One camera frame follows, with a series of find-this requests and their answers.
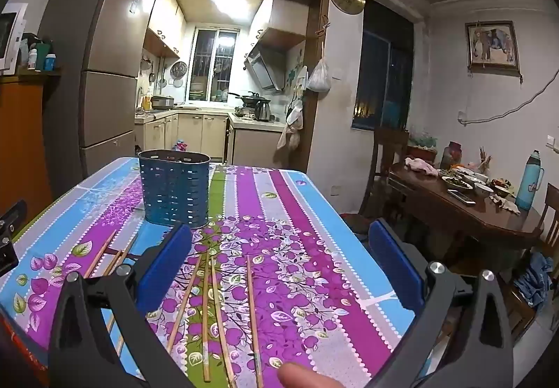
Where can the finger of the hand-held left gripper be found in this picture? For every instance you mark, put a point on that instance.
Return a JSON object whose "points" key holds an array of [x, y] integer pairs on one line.
{"points": [[15, 217]]}

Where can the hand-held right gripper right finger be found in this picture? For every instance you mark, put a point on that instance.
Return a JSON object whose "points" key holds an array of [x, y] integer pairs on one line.
{"points": [[395, 265]]}

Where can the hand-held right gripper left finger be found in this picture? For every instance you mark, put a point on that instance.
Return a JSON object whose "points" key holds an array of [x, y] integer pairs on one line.
{"points": [[163, 270]]}

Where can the blue perforated utensil holder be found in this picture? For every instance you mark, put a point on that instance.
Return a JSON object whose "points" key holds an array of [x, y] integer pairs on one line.
{"points": [[174, 191]]}

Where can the orange wooden cabinet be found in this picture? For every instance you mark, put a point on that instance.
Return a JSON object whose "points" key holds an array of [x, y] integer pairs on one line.
{"points": [[26, 130]]}

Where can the floral striped tablecloth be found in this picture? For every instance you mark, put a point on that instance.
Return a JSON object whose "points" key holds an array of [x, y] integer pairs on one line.
{"points": [[305, 261]]}

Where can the dark wooden dining table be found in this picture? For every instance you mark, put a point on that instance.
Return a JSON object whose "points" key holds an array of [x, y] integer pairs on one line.
{"points": [[480, 222]]}

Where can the plate of green vegetables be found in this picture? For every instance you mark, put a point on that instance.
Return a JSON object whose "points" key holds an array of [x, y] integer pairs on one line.
{"points": [[456, 183]]}

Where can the pink cloth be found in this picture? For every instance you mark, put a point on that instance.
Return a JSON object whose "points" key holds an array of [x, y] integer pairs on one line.
{"points": [[421, 166]]}

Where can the dark wooden chair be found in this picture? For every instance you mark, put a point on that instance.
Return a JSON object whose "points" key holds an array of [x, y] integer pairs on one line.
{"points": [[388, 152]]}

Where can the white bowl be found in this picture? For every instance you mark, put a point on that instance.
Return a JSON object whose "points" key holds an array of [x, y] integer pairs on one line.
{"points": [[483, 190]]}

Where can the glass jar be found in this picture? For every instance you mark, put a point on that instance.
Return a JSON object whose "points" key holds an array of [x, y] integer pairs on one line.
{"points": [[451, 156]]}

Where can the potted plant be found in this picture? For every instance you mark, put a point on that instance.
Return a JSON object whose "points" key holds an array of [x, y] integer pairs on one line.
{"points": [[421, 145]]}

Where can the cup of chopsticks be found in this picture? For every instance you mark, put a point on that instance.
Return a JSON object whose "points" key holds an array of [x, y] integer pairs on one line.
{"points": [[484, 163]]}

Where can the wooden chair with blue cloth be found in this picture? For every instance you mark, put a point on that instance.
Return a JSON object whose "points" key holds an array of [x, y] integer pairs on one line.
{"points": [[535, 278]]}

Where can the blue thermos flask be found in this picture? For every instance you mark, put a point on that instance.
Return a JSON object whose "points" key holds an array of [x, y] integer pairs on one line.
{"points": [[527, 187]]}

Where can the beige stove counter cabinet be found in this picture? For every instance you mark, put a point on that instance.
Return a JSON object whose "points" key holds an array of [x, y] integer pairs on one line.
{"points": [[257, 143]]}

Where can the small white bottle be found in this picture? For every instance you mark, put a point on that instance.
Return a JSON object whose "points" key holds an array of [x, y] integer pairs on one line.
{"points": [[32, 59]]}

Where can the green cup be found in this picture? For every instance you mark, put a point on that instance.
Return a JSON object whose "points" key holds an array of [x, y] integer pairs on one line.
{"points": [[43, 56]]}

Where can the rice cooker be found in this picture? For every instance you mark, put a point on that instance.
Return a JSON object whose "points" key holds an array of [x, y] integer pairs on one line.
{"points": [[163, 102]]}

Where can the bundle of hanging bags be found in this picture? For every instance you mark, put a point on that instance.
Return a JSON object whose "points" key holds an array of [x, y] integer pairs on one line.
{"points": [[290, 130]]}

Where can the white microwave oven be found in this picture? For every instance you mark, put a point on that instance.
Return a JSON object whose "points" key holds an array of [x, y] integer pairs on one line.
{"points": [[11, 38]]}

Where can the steel kettle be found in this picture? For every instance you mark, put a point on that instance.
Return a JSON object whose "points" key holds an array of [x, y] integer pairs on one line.
{"points": [[262, 112]]}

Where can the black wok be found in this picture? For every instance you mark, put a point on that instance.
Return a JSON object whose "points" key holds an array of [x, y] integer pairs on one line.
{"points": [[246, 99]]}

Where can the brown refrigerator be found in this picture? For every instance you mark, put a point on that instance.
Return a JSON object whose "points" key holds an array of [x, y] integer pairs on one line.
{"points": [[109, 43]]}

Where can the hanging metal colander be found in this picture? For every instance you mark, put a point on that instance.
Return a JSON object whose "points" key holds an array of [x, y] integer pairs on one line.
{"points": [[178, 69]]}

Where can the dark room window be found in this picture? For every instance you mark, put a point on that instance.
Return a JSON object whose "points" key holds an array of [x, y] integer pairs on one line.
{"points": [[384, 64]]}

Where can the white hanging plastic bag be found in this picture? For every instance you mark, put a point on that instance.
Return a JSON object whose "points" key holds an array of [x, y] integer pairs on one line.
{"points": [[319, 77]]}

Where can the barred kitchen window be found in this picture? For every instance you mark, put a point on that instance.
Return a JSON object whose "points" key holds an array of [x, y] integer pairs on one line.
{"points": [[214, 60]]}

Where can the steel range hood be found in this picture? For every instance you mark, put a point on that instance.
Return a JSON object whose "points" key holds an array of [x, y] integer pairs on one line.
{"points": [[262, 69]]}

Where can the framed elephant picture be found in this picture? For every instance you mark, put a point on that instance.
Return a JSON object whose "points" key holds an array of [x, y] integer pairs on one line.
{"points": [[492, 45]]}

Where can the beige upper kitchen cabinet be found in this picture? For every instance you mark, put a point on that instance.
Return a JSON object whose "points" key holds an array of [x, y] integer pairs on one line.
{"points": [[166, 25]]}

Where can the wood-trimmed upper kitchen cabinet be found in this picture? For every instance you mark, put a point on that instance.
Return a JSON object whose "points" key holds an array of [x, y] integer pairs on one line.
{"points": [[279, 29]]}

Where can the white wall switch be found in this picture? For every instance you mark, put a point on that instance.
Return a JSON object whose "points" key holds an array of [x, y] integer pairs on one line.
{"points": [[553, 144]]}

